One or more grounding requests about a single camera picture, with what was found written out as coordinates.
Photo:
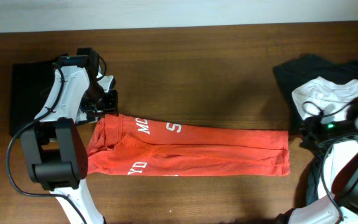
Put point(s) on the red orange printed t-shirt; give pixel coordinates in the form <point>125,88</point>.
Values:
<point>125,145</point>

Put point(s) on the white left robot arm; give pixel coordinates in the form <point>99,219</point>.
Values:
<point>54,153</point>

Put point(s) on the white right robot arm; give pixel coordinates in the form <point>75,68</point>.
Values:
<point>340,140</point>

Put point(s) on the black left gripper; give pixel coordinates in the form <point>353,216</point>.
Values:
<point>110,106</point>

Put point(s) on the dark green t-shirt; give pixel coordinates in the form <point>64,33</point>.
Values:
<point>294,73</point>

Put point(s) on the folded black garment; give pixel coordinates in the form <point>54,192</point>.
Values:
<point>30,86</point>

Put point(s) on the folded white patterned garment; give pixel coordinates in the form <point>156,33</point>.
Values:
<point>81,118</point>

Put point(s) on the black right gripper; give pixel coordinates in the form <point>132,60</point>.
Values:
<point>311,125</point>

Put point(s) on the white t-shirt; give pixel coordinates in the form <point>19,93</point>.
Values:
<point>321,94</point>

